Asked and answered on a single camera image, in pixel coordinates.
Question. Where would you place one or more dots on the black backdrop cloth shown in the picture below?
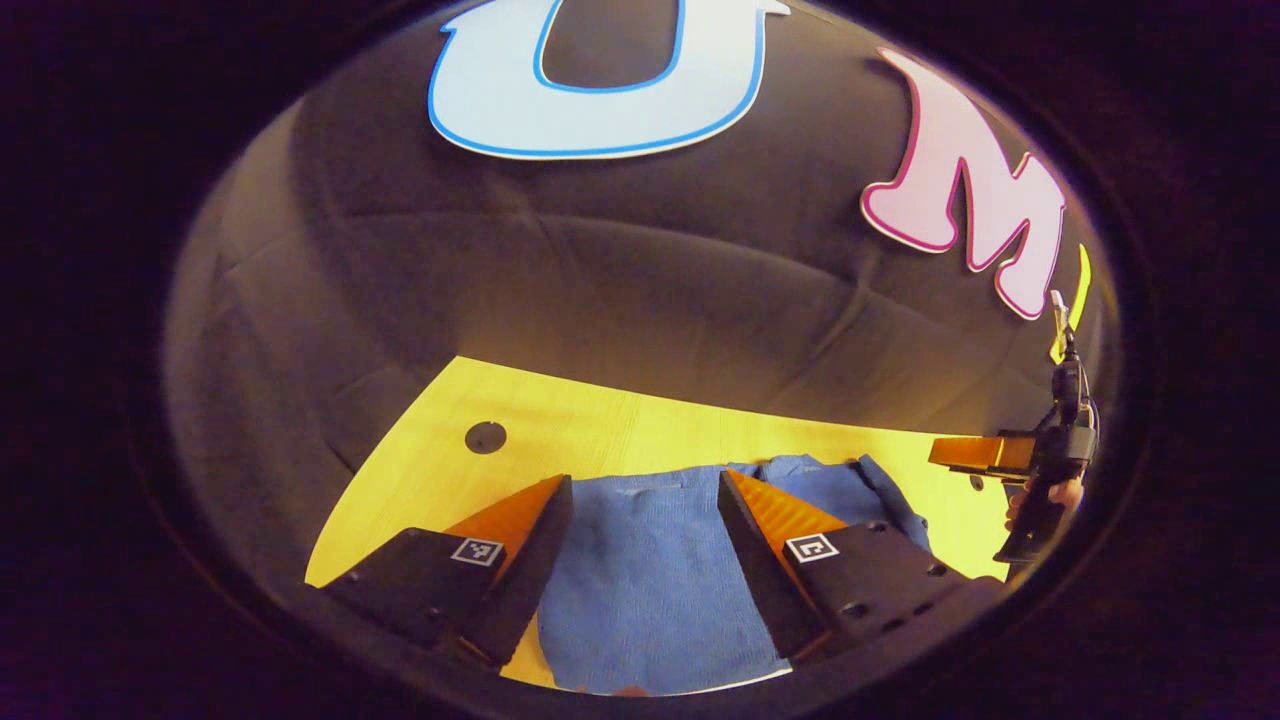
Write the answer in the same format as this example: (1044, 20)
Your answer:
(600, 280)

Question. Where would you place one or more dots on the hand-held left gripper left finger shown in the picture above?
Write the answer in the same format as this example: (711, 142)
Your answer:
(530, 570)

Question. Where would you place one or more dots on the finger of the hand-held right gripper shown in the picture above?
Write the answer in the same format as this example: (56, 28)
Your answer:
(975, 453)

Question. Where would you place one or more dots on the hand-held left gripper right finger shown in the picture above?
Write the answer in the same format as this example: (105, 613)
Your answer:
(755, 560)

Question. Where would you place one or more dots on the blue shirt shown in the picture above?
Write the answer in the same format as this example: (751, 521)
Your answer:
(650, 580)

